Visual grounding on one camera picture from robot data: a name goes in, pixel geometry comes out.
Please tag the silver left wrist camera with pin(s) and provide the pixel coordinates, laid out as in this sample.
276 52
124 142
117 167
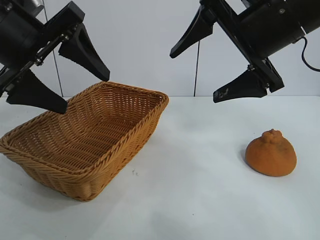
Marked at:
37 5

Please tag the orange fruit with knob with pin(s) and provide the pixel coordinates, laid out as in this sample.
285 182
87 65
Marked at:
271 157

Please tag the woven wicker basket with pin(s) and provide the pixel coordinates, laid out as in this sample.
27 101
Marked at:
87 140

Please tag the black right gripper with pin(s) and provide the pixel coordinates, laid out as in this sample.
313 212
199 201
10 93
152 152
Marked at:
270 27

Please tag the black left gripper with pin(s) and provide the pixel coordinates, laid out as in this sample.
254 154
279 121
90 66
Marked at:
17 37

